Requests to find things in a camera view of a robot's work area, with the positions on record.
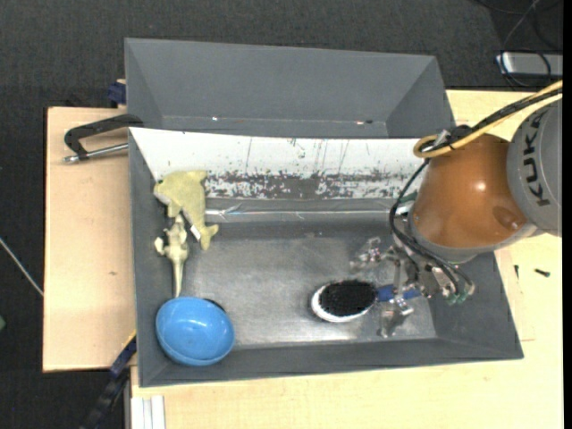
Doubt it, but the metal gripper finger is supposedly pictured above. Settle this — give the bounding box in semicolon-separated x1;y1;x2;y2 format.
349;236;395;273
379;296;416;340

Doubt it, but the blue and white hairbrush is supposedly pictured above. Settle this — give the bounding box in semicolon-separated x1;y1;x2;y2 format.
310;278;421;324

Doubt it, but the grey metal bin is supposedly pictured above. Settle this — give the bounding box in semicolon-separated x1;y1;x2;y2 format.
123;37;525;388

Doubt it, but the yellow-green plush dolphin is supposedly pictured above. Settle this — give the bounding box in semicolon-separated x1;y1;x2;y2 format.
153;169;221;252

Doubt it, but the blue plastic bowl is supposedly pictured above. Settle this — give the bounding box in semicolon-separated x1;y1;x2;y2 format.
155;296;237;367

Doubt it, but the pale toy lizard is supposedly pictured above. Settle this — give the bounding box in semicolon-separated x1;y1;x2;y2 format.
154;214;190;299

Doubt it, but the pale wood flat board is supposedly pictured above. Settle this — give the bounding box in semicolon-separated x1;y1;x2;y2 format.
42;106;138;373

